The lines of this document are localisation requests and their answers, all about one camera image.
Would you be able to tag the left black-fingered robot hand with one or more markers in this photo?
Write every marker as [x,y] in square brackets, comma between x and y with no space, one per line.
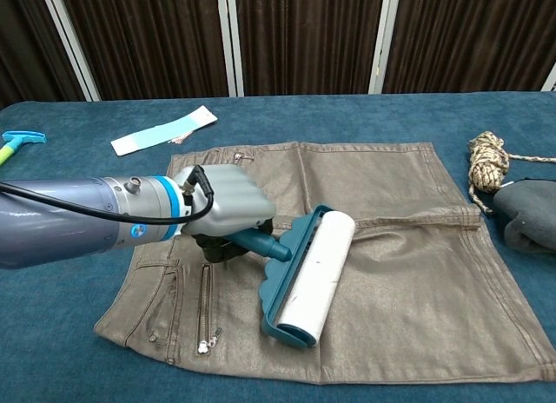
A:
[234,199]

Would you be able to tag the teal and white lint roller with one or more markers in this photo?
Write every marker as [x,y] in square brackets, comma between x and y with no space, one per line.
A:
[317,268]

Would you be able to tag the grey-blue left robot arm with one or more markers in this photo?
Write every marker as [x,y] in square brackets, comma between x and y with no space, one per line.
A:
[65,233]

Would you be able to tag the taupe leather mini skirt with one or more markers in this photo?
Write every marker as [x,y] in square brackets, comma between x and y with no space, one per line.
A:
[412,268]

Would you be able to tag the light blue paper tag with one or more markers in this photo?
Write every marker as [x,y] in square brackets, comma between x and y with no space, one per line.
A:
[165,129]

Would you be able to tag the blue felt table mat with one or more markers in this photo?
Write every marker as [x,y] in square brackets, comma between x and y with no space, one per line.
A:
[304,116]

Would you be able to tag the dark brown pleated curtain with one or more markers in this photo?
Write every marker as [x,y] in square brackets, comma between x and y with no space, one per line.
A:
[152,38]
[304,38]
[469,38]
[26,42]

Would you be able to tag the teal and green pump toy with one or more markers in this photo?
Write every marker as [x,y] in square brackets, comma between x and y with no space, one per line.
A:
[21,138]

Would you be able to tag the grey and green cloth item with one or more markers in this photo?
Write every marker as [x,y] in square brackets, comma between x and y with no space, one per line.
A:
[530,220]

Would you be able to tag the white screen frame post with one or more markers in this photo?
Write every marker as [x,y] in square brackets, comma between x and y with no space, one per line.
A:
[230,40]
[69,42]
[383,38]
[551,79]

